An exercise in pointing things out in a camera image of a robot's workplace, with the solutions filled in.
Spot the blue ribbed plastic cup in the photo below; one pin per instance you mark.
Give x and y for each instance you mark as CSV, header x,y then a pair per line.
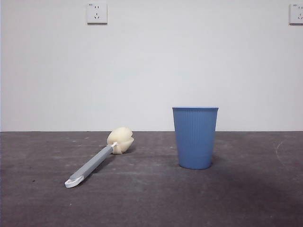
x,y
195,139

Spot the white wall socket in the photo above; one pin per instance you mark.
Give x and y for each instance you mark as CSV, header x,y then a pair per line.
x,y
296,14
97,13

